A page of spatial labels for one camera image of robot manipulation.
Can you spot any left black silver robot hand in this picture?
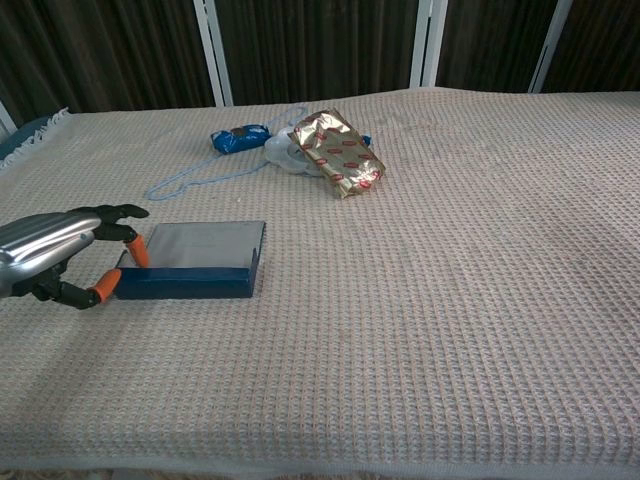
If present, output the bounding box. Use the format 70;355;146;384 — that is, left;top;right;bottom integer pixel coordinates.
0;203;151;312

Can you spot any blue rectangular box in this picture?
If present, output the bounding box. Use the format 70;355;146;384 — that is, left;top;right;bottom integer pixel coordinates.
114;219;267;301

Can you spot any blue cookie packet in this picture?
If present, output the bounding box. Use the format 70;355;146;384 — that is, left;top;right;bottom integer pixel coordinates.
209;124;272;155

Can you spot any white flower shaped dish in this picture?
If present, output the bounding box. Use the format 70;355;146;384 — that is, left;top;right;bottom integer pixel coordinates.
263;127;326;179

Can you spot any gold foil snack bag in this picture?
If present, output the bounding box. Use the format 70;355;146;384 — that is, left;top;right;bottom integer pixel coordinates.
291;110;389;201

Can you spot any beige waffle weave cloth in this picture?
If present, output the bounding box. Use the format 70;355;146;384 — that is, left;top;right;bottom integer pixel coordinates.
0;87;640;474

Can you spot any white partition frame post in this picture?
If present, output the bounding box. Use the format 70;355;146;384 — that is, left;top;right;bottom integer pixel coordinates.
192;0;235;107
408;0;447;90
0;99;17;139
527;0;574;95

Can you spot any light blue wire hanger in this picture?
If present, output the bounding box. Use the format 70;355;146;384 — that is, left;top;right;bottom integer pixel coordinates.
144;104;309;202

